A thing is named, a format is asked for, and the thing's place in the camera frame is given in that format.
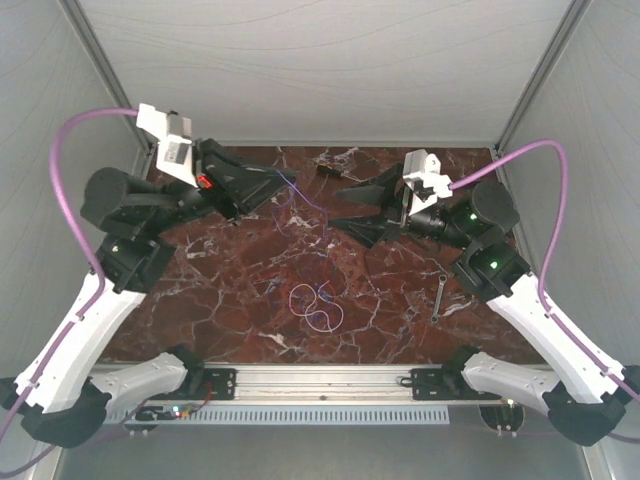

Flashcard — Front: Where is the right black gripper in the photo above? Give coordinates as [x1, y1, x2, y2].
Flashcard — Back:
[323, 162, 472, 250]

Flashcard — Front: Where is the black yellow screwdriver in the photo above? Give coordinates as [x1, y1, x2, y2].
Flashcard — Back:
[316, 163, 351, 179]

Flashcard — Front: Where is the left black mount plate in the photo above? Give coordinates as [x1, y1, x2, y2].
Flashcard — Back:
[184, 367, 237, 401]

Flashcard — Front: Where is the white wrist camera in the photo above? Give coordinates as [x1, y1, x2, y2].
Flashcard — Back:
[136, 103, 197, 187]
[402, 149, 453, 216]

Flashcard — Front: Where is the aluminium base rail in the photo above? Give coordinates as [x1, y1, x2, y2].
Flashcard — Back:
[89, 363, 596, 406]

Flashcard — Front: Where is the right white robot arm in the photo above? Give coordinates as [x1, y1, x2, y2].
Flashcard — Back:
[329, 166, 639, 446]

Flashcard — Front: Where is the grey slotted cable duct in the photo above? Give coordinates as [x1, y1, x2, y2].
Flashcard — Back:
[129, 404, 450, 426]

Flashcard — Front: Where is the right black mount plate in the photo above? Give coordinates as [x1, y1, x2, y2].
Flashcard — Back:
[398, 367, 501, 401]

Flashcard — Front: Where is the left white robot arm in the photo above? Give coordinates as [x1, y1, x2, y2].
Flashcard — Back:
[1, 139, 296, 448]

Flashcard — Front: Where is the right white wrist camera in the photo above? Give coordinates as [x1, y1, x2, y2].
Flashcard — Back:
[402, 149, 453, 216]

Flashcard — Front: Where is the black mount plate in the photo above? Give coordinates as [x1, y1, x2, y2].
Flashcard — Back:
[184, 367, 237, 401]
[398, 367, 501, 401]

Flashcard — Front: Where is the small circuit board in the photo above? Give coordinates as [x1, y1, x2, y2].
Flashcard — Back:
[169, 403, 200, 419]

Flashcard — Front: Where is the silver wrench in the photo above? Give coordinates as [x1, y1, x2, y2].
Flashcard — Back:
[430, 275, 448, 323]

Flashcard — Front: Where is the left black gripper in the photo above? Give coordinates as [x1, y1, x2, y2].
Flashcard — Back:
[147, 137, 303, 235]

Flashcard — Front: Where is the blue wire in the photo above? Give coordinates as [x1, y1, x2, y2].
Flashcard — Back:
[269, 279, 341, 321]

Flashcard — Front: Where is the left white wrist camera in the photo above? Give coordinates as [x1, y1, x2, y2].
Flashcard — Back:
[136, 103, 197, 187]

